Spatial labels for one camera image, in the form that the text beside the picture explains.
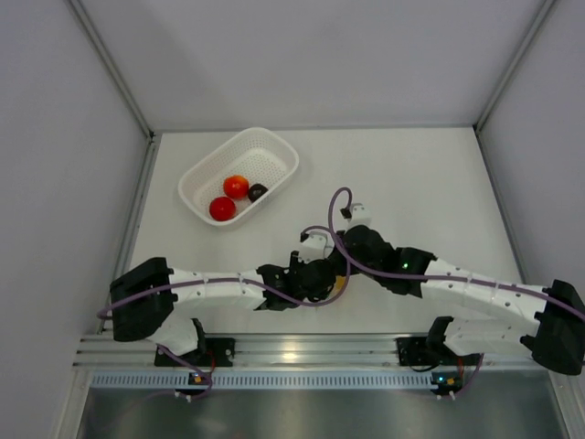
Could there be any clear zip top bag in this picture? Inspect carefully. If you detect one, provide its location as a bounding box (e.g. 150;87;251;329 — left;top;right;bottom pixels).
319;276;350;306

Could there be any dark fake food piece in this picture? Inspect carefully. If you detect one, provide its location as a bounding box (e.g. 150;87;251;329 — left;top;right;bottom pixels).
247;183;268;203

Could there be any orange red fake tomato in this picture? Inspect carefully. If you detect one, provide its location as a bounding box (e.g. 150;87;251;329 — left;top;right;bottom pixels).
223;175;250;200

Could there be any orange fake food piece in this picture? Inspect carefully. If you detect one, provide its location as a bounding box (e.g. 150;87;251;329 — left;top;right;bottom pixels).
334;276;347;294

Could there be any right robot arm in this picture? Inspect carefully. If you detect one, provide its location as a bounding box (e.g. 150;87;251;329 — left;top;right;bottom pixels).
334;225;584;376

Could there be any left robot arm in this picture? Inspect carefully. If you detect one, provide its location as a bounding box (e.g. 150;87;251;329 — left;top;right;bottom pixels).
107;252;346;366

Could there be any white perforated plastic basket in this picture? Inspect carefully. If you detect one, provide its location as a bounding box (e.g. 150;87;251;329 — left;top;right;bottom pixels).
177;128;300;228

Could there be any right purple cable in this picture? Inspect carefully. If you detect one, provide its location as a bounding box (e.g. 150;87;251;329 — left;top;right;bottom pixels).
328;187;585;321

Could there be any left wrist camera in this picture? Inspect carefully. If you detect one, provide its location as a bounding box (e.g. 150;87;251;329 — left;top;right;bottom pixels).
298;230;335;263

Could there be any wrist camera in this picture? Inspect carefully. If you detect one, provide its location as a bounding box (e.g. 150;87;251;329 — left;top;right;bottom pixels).
298;230;335;263
340;203;372;230

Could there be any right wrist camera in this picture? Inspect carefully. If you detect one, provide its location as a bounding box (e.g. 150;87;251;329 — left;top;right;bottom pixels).
340;203;372;230

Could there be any aluminium mounting rail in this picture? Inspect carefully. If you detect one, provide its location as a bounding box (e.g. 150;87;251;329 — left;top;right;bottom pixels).
72;332;572;369

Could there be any slotted cable duct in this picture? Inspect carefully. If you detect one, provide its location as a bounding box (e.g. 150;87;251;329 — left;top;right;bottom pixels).
90;370;459;391

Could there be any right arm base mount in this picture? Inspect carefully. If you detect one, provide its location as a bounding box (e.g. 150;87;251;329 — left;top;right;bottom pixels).
396;337;459;369

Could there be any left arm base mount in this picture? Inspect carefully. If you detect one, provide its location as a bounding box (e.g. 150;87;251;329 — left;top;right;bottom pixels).
163;337;236;368

